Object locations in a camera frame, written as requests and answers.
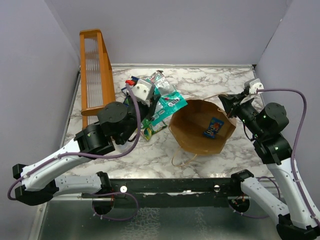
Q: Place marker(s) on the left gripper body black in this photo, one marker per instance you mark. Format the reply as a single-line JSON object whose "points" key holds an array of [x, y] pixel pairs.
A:
{"points": [[147, 112]]}

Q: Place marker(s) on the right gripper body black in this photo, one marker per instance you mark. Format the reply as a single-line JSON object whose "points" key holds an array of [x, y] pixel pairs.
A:
{"points": [[246, 111]]}

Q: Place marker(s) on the green yellow snack packet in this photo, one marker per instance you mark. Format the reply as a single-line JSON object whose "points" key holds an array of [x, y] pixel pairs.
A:
{"points": [[148, 129]]}

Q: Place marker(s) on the blue snack packet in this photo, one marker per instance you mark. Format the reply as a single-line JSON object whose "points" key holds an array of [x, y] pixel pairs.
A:
{"points": [[215, 126]]}

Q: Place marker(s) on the blue Burts crisps packet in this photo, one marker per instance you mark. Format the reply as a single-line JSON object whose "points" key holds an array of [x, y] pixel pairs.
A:
{"points": [[131, 82]]}

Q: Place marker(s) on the brown paper bag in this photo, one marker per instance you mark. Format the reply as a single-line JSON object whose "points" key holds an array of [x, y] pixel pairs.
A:
{"points": [[188, 125]]}

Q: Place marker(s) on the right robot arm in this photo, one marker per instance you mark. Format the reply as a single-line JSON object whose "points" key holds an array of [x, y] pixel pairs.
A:
{"points": [[295, 217]]}

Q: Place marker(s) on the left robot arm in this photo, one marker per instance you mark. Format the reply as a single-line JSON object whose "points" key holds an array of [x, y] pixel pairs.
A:
{"points": [[44, 180]]}

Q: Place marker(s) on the orange wooden rack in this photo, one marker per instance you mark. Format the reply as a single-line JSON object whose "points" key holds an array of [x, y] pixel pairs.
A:
{"points": [[97, 84]]}

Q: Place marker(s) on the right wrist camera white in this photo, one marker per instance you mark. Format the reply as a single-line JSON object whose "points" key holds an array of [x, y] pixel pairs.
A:
{"points": [[252, 86]]}

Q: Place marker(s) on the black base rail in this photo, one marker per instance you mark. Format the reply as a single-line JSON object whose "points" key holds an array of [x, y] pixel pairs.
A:
{"points": [[173, 192]]}

